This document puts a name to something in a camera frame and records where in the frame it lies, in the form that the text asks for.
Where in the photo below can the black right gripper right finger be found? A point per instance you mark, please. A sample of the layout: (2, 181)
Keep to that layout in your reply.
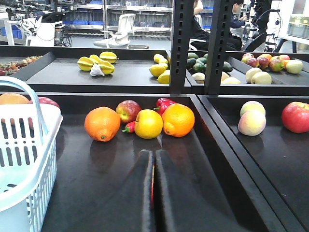
(182, 208)

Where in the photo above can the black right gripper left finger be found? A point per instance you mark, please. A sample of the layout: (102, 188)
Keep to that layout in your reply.
(129, 209)

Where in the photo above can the light blue plastic basket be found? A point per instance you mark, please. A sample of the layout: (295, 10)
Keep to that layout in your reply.
(27, 160)

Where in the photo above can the red chili pepper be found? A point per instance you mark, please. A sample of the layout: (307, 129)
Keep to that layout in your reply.
(130, 127)

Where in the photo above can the orange fruit right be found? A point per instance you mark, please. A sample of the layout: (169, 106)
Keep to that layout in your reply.
(178, 120)

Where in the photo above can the orange fruit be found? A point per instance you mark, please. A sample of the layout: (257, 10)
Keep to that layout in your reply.
(102, 124)
(178, 120)

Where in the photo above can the yellow apple fruit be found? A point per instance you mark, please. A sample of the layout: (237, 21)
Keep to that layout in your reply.
(148, 124)

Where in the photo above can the orange fruit left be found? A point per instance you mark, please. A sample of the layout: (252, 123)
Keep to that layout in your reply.
(102, 124)

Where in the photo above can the red apple behind oranges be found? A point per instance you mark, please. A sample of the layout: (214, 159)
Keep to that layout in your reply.
(128, 110)

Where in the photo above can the red bell pepper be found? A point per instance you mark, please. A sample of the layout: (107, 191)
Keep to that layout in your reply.
(162, 104)

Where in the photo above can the peach front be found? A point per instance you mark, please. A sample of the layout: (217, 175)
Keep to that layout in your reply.
(252, 123)

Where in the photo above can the peach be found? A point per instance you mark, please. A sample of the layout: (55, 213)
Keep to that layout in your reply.
(252, 105)
(252, 123)

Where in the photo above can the peach back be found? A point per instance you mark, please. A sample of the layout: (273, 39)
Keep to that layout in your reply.
(252, 105)

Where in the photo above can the red apple far left row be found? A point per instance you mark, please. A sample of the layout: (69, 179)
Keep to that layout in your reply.
(46, 100)

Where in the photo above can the white garlic bulb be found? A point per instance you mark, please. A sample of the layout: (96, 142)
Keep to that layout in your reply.
(96, 71)

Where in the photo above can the bright red apple left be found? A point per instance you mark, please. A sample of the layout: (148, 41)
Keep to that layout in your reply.
(295, 117)

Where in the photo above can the orange in back row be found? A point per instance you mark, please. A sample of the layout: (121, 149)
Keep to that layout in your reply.
(13, 98)

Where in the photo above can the black shelf post right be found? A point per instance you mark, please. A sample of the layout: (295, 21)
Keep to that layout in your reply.
(222, 10)

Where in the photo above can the black shelf post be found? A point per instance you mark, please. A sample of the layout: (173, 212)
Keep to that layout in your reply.
(222, 10)
(182, 18)

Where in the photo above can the black shelf post left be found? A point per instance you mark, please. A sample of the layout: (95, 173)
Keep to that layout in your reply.
(182, 18)

